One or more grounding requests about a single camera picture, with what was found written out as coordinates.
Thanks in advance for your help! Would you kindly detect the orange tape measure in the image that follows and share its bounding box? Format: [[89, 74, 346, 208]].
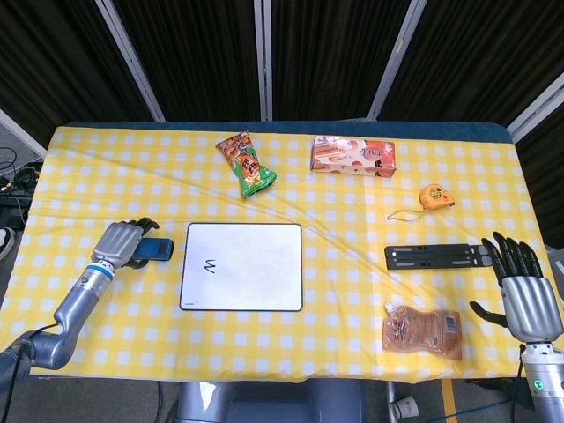
[[386, 184, 456, 221]]

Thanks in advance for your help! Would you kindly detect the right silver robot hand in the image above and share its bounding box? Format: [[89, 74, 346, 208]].
[[469, 232, 564, 344]]

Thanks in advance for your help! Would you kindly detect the white whiteboard black frame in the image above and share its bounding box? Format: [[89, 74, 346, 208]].
[[179, 222, 305, 313]]

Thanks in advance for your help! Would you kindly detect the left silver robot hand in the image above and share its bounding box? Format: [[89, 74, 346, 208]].
[[91, 217, 160, 271]]

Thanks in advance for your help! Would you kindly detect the green orange snack bag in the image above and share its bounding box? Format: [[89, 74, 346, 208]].
[[215, 130, 278, 200]]

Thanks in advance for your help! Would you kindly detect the blue whiteboard eraser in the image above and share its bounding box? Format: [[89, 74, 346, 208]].
[[132, 238, 174, 262]]

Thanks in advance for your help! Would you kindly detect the black folding stand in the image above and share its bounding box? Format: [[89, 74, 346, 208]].
[[383, 243, 497, 271]]

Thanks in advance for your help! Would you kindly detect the pink biscuit box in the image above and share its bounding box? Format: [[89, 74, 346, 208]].
[[309, 135, 397, 179]]

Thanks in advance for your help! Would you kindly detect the brown spout pouch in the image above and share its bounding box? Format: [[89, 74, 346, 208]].
[[381, 301, 464, 361]]

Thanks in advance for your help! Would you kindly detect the yellow white checkered tablecloth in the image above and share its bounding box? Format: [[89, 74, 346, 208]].
[[0, 125, 554, 382]]

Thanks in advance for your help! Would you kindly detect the black cable bundle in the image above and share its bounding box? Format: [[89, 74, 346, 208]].
[[0, 147, 44, 230]]

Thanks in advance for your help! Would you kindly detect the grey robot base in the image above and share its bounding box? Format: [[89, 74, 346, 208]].
[[175, 379, 367, 423]]

